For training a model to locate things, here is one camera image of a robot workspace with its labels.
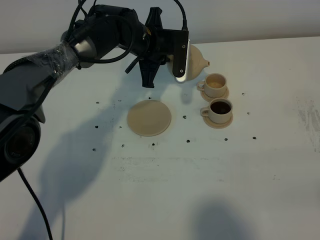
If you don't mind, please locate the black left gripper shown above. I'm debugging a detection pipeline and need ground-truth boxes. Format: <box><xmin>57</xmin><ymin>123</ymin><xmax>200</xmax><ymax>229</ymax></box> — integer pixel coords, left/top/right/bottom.
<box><xmin>72</xmin><ymin>4</ymin><xmax>172</xmax><ymax>88</ymax></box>

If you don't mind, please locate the beige ceramic teapot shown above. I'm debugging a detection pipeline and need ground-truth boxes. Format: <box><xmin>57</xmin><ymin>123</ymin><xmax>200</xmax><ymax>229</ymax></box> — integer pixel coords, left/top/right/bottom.
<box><xmin>166</xmin><ymin>44</ymin><xmax>210</xmax><ymax>84</ymax></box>

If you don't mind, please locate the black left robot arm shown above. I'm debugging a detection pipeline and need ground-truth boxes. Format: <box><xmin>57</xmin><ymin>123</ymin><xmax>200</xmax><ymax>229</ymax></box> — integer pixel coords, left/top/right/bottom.
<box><xmin>0</xmin><ymin>1</ymin><xmax>163</xmax><ymax>179</ymax></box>

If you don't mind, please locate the large beige teapot saucer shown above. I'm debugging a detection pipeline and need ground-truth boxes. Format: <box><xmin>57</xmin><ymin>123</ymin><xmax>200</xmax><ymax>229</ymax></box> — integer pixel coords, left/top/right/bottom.
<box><xmin>127</xmin><ymin>100</ymin><xmax>172</xmax><ymax>137</ymax></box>

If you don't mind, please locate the far beige teacup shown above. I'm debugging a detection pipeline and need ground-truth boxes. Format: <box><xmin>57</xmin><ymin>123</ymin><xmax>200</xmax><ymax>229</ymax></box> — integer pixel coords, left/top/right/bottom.
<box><xmin>196</xmin><ymin>73</ymin><xmax>227</xmax><ymax>98</ymax></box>

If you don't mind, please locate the beige teacup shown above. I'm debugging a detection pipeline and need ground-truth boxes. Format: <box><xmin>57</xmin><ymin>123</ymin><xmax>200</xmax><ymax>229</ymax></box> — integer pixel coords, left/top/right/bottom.
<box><xmin>200</xmin><ymin>98</ymin><xmax>233</xmax><ymax>124</ymax></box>
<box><xmin>196</xmin><ymin>73</ymin><xmax>227</xmax><ymax>98</ymax></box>

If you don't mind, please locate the far beige cup saucer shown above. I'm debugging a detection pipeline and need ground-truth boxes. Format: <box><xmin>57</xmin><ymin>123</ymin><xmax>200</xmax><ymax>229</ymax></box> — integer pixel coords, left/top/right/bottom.
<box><xmin>200</xmin><ymin>87</ymin><xmax>230</xmax><ymax>102</ymax></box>

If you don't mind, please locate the beige cup saucer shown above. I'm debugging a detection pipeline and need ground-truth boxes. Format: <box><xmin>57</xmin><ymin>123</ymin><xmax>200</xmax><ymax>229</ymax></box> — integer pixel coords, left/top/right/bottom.
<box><xmin>202</xmin><ymin>114</ymin><xmax>233</xmax><ymax>129</ymax></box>
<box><xmin>200</xmin><ymin>87</ymin><xmax>230</xmax><ymax>102</ymax></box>

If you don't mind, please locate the near beige cup saucer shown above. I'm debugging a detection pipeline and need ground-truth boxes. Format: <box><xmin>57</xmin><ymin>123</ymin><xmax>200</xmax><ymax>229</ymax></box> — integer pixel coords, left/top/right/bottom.
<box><xmin>202</xmin><ymin>114</ymin><xmax>233</xmax><ymax>129</ymax></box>

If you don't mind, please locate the near beige teacup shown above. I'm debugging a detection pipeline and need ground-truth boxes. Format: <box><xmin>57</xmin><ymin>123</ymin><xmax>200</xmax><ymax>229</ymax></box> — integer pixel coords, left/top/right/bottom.
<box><xmin>200</xmin><ymin>98</ymin><xmax>233</xmax><ymax>124</ymax></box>

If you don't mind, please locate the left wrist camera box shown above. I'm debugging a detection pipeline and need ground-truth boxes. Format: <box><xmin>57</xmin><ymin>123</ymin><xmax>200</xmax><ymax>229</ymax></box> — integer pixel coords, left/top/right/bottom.
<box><xmin>161</xmin><ymin>29</ymin><xmax>190</xmax><ymax>84</ymax></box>

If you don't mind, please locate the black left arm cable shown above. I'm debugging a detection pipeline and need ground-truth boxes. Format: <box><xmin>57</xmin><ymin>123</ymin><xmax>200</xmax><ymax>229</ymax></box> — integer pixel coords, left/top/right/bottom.
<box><xmin>17</xmin><ymin>0</ymin><xmax>189</xmax><ymax>240</ymax></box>

